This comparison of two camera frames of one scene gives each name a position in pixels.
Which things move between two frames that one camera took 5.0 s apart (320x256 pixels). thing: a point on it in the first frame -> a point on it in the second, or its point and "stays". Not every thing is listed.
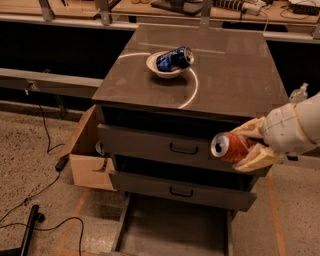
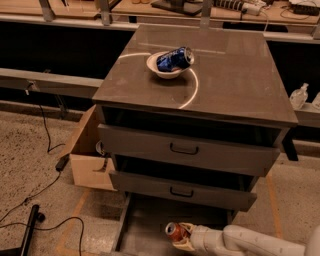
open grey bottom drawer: (161, 226) stays
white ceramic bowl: (153, 66) stays
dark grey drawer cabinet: (156, 131) stays
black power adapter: (62, 162) stays
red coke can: (230, 147) -> (176, 232)
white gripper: (282, 129) -> (201, 239)
